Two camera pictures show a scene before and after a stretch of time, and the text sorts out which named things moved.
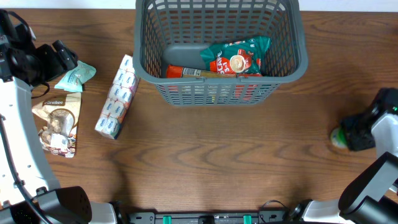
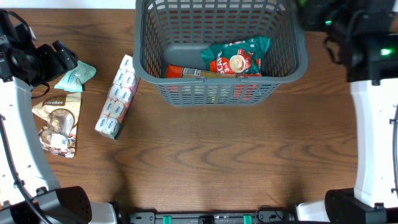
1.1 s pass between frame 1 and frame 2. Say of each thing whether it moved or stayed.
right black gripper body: moved
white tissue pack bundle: stayed
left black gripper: stayed
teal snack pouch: stayed
